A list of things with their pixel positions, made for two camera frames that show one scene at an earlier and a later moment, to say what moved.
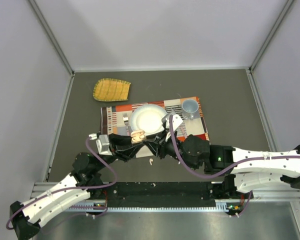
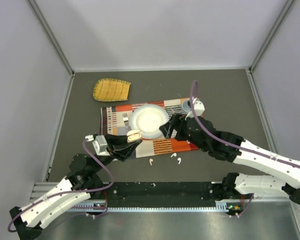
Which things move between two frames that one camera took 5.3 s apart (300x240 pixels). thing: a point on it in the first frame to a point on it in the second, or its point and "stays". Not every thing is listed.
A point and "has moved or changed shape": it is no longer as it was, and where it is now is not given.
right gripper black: x=159 y=149 to x=177 y=122
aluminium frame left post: x=46 y=26 stays
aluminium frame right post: x=287 y=7 stays
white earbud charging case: x=138 y=136 has moved or changed shape
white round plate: x=147 y=118 stays
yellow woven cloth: x=107 y=89 stays
